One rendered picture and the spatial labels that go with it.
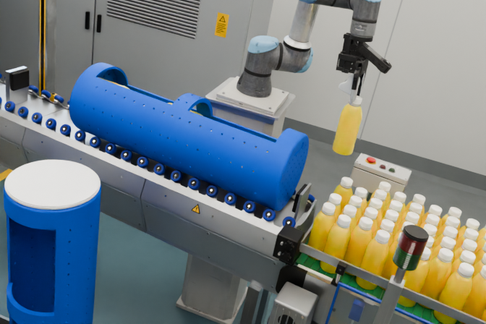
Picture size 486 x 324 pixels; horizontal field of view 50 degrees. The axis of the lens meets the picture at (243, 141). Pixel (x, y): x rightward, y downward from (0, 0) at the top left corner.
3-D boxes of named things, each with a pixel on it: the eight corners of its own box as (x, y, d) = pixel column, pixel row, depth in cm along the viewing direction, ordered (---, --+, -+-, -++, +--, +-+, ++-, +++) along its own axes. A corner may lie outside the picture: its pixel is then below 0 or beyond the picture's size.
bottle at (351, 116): (332, 153, 173) (344, 103, 165) (331, 145, 179) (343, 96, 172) (353, 157, 172) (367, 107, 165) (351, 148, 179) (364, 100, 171)
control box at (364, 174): (354, 174, 209) (361, 152, 205) (403, 192, 203) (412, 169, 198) (347, 184, 201) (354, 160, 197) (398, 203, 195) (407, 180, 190)
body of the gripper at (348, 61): (342, 67, 171) (348, 30, 166) (368, 73, 167) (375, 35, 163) (335, 71, 164) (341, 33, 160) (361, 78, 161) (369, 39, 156)
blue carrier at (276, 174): (115, 116, 229) (117, 54, 215) (299, 188, 200) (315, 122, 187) (68, 140, 206) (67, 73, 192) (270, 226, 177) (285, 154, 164)
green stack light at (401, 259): (394, 251, 138) (400, 236, 136) (419, 261, 136) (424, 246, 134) (389, 264, 133) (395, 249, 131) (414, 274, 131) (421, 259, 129)
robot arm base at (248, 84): (246, 79, 234) (251, 58, 229) (276, 91, 228) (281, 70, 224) (229, 88, 221) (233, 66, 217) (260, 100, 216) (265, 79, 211)
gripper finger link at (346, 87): (336, 100, 169) (343, 71, 167) (354, 104, 166) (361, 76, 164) (334, 100, 166) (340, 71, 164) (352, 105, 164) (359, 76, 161)
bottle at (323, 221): (312, 262, 171) (325, 217, 163) (301, 249, 176) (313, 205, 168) (330, 259, 174) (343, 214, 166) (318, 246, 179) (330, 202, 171)
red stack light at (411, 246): (400, 236, 136) (404, 223, 135) (424, 246, 134) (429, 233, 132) (395, 248, 131) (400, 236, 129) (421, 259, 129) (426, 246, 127)
